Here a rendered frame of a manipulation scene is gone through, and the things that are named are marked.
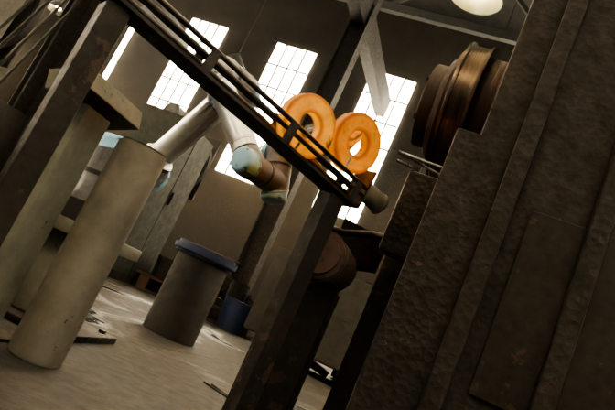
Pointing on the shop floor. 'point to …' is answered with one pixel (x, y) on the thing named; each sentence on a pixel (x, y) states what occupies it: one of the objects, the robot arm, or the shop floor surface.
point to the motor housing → (308, 326)
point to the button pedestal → (59, 182)
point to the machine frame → (519, 229)
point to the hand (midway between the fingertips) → (357, 136)
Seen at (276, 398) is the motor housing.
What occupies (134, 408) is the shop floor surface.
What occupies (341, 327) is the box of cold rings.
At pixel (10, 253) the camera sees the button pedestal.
